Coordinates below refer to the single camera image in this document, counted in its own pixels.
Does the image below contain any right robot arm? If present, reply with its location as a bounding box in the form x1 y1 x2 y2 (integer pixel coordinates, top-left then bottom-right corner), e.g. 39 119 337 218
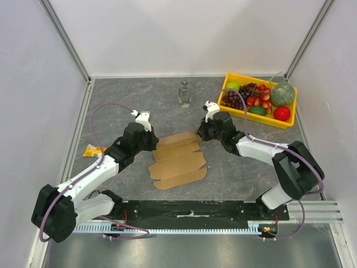
196 112 325 220

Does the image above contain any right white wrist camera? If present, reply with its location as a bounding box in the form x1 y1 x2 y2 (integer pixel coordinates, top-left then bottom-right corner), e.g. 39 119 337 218
204 100 220 123

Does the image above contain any green avocado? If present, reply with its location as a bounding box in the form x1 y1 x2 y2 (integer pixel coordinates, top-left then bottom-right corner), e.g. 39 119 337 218
248 106 267 116

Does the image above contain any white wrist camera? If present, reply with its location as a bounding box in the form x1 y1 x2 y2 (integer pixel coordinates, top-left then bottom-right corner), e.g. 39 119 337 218
131 109 152 132
204 100 220 123

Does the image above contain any red cherry cluster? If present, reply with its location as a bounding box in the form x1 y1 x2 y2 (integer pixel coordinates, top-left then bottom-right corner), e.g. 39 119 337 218
247 83 272 115

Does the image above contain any clear glass bottle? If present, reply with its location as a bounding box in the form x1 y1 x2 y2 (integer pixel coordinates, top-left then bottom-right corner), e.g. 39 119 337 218
178 80 192 108

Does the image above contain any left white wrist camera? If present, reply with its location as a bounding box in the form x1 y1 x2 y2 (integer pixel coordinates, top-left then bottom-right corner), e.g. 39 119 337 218
131 109 152 132

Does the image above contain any white cable duct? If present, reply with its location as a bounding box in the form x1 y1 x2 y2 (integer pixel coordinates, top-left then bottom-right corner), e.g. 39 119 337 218
73 221 262 235

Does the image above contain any dark purple grape bunch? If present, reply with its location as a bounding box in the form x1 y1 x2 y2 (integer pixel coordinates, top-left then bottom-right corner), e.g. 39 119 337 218
221 83 250 111

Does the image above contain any red apple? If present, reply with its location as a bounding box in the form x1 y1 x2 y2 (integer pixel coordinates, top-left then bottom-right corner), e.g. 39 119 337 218
273 106 291 122

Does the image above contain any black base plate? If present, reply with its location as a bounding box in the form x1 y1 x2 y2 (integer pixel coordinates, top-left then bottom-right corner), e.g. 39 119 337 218
108 200 290 229

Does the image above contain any brown cardboard box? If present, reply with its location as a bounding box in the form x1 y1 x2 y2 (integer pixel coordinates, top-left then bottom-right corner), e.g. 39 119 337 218
148 131 208 190

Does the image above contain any aluminium frame rail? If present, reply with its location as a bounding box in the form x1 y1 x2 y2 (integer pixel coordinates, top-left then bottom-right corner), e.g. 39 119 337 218
38 199 343 223

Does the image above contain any yellow snack packet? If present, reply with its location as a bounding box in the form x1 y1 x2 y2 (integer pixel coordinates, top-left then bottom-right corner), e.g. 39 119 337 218
83 144 107 158

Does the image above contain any green apple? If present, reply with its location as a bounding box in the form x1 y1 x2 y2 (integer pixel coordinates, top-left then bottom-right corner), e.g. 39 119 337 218
225 82 240 91

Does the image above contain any green netted melon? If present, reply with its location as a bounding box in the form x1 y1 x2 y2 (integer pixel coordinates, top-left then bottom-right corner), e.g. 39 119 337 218
270 83 296 106

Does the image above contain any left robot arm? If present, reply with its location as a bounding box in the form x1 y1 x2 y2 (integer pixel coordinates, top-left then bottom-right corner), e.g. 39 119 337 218
31 122 158 243

